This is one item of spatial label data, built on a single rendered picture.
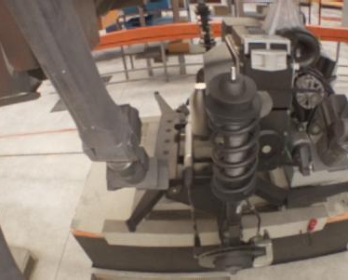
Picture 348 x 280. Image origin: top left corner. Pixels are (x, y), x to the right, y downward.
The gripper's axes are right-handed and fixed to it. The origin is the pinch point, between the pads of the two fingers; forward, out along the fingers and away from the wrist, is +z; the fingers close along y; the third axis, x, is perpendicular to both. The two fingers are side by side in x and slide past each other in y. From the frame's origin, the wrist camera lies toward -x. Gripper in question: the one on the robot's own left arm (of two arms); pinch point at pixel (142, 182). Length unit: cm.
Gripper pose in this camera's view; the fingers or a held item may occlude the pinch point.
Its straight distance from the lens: 67.7
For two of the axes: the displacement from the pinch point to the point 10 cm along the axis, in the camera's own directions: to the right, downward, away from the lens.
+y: -9.9, 0.7, 1.0
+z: 1.1, 4.0, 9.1
